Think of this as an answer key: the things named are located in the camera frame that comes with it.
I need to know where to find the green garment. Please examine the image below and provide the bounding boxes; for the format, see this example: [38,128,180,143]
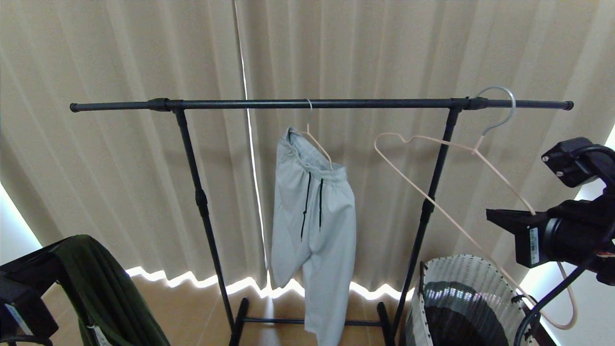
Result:
[52,235,172,346]

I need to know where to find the beige curtain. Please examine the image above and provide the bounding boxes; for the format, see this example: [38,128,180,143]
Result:
[0,0,615,301]

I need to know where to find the white laundry basket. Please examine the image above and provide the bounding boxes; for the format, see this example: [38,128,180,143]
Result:
[404,255,540,346]

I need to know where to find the black clothes rack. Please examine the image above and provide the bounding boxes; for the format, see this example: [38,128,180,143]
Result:
[70,98,575,346]

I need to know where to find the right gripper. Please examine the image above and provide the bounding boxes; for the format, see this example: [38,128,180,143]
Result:
[514,211,607,269]

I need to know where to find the pink clothes hanger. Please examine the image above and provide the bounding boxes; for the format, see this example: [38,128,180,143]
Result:
[374,86,578,331]
[295,99,334,172]

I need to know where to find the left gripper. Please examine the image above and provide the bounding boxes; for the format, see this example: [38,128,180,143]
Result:
[0,276,60,340]

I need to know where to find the pale grey shorts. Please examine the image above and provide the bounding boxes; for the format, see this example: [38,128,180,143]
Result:
[271,127,357,346]

